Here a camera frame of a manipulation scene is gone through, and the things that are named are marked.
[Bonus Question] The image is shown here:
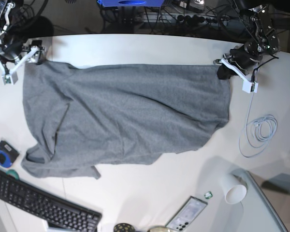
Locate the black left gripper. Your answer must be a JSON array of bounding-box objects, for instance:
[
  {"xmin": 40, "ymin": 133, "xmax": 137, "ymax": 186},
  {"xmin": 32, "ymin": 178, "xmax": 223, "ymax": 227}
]
[{"xmin": 217, "ymin": 48, "xmax": 244, "ymax": 80}]

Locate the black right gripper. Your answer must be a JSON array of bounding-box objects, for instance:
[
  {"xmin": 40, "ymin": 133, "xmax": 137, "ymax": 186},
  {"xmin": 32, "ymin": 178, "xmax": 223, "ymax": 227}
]
[{"xmin": 27, "ymin": 40, "xmax": 47, "ymax": 65}]

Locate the grey t-shirt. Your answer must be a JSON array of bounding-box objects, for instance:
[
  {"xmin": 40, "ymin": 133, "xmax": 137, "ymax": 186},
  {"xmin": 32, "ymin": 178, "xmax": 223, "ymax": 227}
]
[{"xmin": 21, "ymin": 61, "xmax": 231, "ymax": 178}]

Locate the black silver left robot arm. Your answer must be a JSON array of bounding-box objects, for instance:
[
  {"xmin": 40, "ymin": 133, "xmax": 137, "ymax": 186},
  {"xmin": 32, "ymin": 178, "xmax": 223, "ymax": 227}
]
[{"xmin": 214, "ymin": 0, "xmax": 279, "ymax": 81}]

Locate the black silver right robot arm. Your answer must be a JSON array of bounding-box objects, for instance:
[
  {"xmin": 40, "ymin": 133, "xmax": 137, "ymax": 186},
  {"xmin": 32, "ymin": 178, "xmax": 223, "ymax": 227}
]
[{"xmin": 0, "ymin": 0, "xmax": 54, "ymax": 64}]

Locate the black power strip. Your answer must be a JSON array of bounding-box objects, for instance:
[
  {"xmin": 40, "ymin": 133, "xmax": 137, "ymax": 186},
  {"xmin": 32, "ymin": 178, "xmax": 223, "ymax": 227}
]
[{"xmin": 175, "ymin": 14, "xmax": 232, "ymax": 26}]

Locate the blue black tape measure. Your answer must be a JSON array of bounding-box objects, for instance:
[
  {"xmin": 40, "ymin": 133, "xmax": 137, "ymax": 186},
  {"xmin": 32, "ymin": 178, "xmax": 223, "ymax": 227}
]
[{"xmin": 0, "ymin": 141, "xmax": 19, "ymax": 168}]

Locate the white paper cup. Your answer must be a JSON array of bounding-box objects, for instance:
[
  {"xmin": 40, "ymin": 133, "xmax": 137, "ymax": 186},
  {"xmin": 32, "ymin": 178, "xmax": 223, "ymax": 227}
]
[{"xmin": 220, "ymin": 174, "xmax": 247, "ymax": 204}]

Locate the green tape roll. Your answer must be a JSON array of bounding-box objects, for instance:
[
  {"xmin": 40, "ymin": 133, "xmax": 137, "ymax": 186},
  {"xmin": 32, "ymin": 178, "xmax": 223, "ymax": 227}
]
[{"xmin": 6, "ymin": 169, "xmax": 19, "ymax": 180}]

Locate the small green white packet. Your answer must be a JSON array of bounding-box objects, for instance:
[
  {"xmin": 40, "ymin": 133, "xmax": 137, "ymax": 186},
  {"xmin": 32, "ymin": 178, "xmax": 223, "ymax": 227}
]
[{"xmin": 204, "ymin": 191, "xmax": 213, "ymax": 200}]

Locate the smartphone with clear case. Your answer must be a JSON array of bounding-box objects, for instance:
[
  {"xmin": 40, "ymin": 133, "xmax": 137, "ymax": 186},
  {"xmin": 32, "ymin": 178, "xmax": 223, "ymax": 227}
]
[{"xmin": 165, "ymin": 196, "xmax": 208, "ymax": 232}]

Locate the glass side table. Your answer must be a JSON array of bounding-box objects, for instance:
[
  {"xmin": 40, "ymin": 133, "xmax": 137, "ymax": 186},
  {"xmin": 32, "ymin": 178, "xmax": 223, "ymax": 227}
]
[{"xmin": 225, "ymin": 169, "xmax": 290, "ymax": 232}]

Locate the black computer keyboard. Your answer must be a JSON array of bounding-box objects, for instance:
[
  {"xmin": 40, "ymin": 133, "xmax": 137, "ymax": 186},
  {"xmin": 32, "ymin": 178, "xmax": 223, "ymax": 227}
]
[{"xmin": 0, "ymin": 170, "xmax": 102, "ymax": 232}]

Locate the olive round container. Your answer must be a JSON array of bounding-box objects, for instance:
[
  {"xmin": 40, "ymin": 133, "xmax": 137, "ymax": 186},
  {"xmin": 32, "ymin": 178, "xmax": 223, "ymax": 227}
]
[{"xmin": 147, "ymin": 226, "xmax": 171, "ymax": 232}]

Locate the black dotted round lid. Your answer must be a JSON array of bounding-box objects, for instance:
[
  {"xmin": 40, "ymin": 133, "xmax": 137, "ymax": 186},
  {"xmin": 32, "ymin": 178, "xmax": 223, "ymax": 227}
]
[{"xmin": 113, "ymin": 223, "xmax": 136, "ymax": 232}]

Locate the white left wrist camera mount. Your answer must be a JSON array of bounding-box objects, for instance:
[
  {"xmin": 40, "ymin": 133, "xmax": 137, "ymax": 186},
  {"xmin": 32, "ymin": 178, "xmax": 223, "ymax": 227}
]
[{"xmin": 213, "ymin": 58, "xmax": 259, "ymax": 93}]

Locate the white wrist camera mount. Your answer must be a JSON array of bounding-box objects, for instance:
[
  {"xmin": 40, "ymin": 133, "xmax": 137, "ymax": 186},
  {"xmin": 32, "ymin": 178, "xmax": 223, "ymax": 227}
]
[
  {"xmin": 213, "ymin": 58, "xmax": 259, "ymax": 93},
  {"xmin": 0, "ymin": 46, "xmax": 37, "ymax": 85}
]

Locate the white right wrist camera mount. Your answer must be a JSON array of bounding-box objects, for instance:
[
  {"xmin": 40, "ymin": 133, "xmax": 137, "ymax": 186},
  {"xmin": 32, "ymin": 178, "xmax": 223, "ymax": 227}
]
[{"xmin": 0, "ymin": 46, "xmax": 37, "ymax": 85}]

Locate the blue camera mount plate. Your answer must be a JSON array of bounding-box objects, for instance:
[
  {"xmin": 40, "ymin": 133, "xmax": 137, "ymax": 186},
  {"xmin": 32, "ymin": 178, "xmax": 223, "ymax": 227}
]
[{"xmin": 97, "ymin": 0, "xmax": 164, "ymax": 7}]

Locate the white coiled charging cable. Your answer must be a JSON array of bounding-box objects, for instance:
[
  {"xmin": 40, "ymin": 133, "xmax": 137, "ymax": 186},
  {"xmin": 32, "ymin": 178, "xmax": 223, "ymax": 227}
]
[{"xmin": 238, "ymin": 91, "xmax": 278, "ymax": 159}]

